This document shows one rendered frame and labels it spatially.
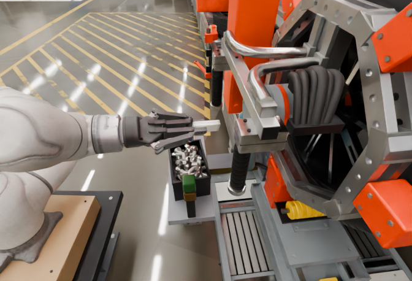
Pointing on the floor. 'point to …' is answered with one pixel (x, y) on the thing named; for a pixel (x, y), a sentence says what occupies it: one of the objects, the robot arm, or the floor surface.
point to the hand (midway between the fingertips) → (206, 126)
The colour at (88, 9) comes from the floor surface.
